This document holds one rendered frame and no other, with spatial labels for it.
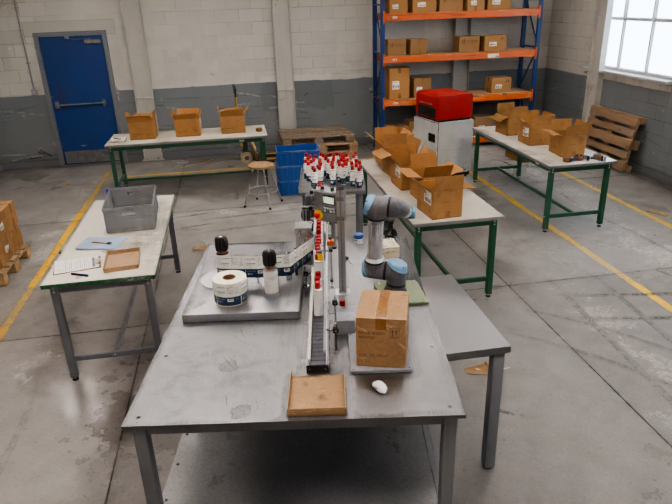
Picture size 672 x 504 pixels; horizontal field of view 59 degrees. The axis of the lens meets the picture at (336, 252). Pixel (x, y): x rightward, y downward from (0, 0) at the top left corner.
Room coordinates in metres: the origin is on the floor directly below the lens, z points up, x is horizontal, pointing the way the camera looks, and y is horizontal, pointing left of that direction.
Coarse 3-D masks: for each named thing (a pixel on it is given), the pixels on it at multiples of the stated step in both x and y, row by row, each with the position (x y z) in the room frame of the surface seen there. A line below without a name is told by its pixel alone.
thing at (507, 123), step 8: (504, 104) 8.15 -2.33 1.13; (512, 104) 8.18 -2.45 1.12; (504, 112) 8.16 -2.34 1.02; (512, 112) 7.81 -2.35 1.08; (520, 112) 7.83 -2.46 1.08; (496, 120) 7.89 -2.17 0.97; (504, 120) 7.90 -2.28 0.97; (512, 120) 7.81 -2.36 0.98; (496, 128) 8.10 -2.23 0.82; (504, 128) 7.88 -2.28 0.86; (512, 128) 7.82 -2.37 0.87
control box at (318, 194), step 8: (320, 192) 3.37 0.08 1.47; (328, 192) 3.34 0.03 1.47; (344, 192) 3.37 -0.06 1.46; (320, 200) 3.37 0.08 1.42; (336, 200) 3.31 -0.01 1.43; (344, 200) 3.37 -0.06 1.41; (320, 208) 3.37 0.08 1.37; (336, 208) 3.31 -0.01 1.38; (344, 208) 3.36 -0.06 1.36; (320, 216) 3.37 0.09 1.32; (328, 216) 3.34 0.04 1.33; (336, 216) 3.31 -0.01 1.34; (344, 216) 3.36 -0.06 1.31
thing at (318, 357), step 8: (312, 312) 2.98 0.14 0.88; (312, 320) 2.89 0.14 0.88; (320, 320) 2.89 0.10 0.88; (312, 328) 2.80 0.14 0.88; (320, 328) 2.80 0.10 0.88; (312, 336) 2.72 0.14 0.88; (320, 336) 2.72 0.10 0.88; (312, 344) 2.64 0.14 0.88; (320, 344) 2.64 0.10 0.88; (312, 352) 2.57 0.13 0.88; (320, 352) 2.56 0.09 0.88; (312, 360) 2.50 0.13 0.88; (320, 360) 2.49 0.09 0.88
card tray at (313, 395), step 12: (300, 384) 2.36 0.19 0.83; (312, 384) 2.36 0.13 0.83; (324, 384) 2.36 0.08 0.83; (336, 384) 2.35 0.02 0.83; (288, 396) 2.23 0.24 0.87; (300, 396) 2.27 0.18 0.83; (312, 396) 2.27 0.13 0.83; (324, 396) 2.27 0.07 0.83; (336, 396) 2.26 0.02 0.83; (288, 408) 2.18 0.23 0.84; (300, 408) 2.14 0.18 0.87; (312, 408) 2.14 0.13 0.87; (324, 408) 2.14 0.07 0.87; (336, 408) 2.14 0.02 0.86
